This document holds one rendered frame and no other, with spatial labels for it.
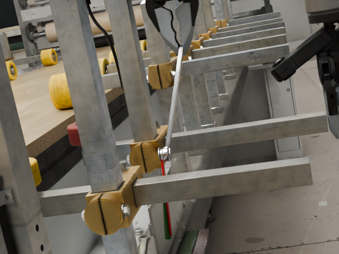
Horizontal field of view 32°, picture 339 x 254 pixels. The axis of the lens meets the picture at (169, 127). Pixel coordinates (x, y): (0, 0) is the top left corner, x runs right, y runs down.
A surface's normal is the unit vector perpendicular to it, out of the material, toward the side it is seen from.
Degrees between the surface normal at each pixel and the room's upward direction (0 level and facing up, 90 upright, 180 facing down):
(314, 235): 0
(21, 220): 90
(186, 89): 90
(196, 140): 90
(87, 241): 90
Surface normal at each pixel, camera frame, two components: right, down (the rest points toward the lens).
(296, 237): -0.18, -0.96
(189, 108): -0.17, 0.23
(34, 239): 0.97, -0.15
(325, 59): -0.25, -0.60
